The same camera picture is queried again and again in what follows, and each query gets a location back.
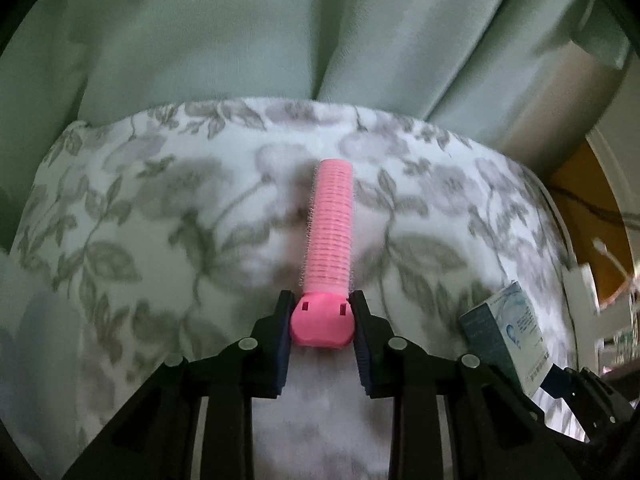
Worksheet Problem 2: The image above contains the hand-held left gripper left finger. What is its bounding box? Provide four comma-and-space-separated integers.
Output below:
60, 290, 296, 480

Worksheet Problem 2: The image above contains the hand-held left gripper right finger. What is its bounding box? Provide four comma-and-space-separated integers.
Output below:
348, 290, 583, 480

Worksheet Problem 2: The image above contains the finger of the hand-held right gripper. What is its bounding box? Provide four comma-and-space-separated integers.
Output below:
539, 362, 638, 443

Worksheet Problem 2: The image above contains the blue and white carton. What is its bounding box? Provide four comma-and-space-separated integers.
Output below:
459, 281, 551, 395

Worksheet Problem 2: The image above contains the pink hair roller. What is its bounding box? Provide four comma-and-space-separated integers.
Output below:
289, 158, 357, 351

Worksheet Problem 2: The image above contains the white power adapter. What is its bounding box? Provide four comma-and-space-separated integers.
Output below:
560, 262, 599, 317

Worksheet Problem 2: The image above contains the floral blanket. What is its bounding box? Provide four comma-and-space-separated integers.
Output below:
0, 99, 601, 480

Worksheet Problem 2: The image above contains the wooden furniture piece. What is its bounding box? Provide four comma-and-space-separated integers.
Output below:
547, 140, 640, 311

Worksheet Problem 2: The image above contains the pale green curtain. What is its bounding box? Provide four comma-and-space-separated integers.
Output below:
0, 0, 632, 251

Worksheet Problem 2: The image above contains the white cable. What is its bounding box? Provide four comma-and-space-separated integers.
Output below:
593, 238, 635, 282

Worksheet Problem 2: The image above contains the black cable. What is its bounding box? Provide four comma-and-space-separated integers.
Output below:
554, 186, 640, 227

